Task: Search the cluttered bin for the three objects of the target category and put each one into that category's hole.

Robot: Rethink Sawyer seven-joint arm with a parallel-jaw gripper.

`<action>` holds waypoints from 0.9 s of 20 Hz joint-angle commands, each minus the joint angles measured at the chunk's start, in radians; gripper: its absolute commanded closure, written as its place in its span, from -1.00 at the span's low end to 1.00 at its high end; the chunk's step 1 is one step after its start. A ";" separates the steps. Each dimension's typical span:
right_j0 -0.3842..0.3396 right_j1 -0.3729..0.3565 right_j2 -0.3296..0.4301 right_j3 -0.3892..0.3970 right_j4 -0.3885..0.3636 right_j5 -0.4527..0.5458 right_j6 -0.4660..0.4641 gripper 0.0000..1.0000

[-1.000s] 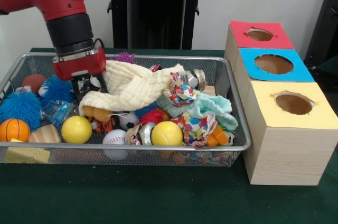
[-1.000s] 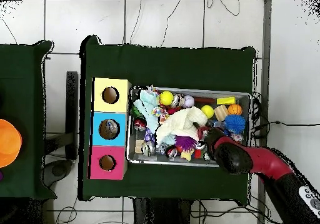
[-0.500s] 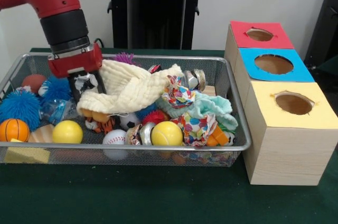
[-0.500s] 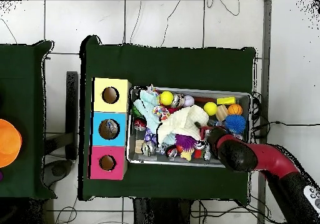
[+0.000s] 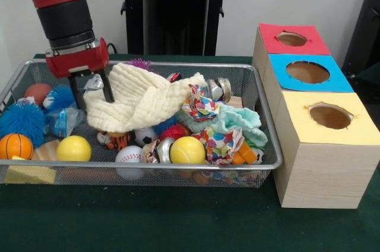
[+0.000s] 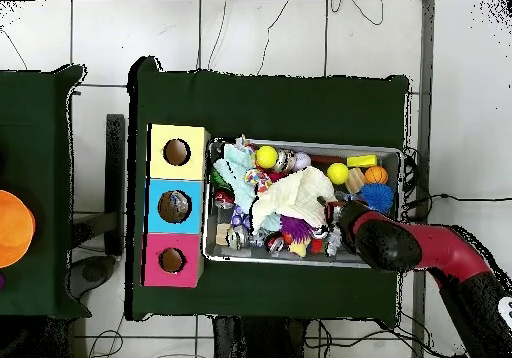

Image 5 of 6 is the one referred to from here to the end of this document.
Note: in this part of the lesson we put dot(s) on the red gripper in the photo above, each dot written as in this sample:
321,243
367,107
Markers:
80,60

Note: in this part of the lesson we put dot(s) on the blue label clear plastic bottle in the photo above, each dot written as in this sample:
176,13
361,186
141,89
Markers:
63,121

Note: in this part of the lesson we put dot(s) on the cream waffle cloth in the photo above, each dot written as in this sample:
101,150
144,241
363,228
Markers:
139,100

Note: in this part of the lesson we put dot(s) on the mint waffle cloth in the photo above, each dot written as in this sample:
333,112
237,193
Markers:
240,118

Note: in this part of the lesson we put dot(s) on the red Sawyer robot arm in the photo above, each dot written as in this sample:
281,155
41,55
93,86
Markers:
59,5

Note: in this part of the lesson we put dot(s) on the wooden three-hole box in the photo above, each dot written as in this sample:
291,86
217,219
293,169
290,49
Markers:
326,174

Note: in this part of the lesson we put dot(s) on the reddish brown ball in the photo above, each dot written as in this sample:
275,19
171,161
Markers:
37,91

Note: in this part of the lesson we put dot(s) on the purple spiky ball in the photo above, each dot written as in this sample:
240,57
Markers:
142,64

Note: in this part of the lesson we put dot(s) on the smooth yellow ball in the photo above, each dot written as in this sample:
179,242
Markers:
73,148

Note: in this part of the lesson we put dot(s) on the white baseball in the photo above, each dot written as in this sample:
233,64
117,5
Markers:
128,155

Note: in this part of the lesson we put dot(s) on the large blue spiky ball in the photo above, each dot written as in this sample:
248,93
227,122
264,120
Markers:
20,122

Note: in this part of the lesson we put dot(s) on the small orange basketball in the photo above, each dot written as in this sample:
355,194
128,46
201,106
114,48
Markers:
16,146

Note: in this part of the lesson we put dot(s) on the colourful patterned cloth wad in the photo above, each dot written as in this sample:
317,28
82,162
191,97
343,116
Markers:
202,105

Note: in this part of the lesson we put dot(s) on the yellow tennis ball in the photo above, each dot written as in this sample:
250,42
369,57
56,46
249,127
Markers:
187,150

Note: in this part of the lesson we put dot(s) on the dark green table cloth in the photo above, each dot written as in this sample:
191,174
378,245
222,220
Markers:
178,222
371,76

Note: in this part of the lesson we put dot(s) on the black upright panel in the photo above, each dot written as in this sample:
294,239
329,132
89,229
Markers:
365,26

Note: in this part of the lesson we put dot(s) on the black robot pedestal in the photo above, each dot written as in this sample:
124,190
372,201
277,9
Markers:
172,11

